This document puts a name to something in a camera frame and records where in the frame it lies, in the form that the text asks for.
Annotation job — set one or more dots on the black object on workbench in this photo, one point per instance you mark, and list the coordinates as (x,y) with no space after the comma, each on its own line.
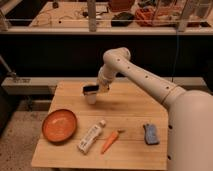
(122,19)

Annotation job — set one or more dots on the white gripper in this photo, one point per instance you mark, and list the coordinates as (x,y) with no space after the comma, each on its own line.
(103,85)

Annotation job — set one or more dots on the grey metal clamp stand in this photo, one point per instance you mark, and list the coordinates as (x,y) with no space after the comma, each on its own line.
(12,74)

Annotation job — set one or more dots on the orange bowl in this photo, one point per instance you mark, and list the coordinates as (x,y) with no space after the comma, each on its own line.
(59,125)

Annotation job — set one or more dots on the blue sponge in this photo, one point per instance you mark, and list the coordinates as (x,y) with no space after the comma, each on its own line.
(150,136)

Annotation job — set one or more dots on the wooden background workbench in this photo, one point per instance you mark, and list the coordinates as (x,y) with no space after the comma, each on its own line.
(93,17)

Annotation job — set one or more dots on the white toothpaste tube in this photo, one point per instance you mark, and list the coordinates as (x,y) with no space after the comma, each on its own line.
(91,136)

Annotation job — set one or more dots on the orange toy carrot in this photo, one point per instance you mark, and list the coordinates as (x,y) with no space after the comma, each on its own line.
(110,140)

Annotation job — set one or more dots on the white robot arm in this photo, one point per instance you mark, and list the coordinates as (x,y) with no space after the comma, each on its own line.
(190,113)

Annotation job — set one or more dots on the orange tool on workbench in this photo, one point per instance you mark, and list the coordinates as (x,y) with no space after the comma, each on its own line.
(153,17)

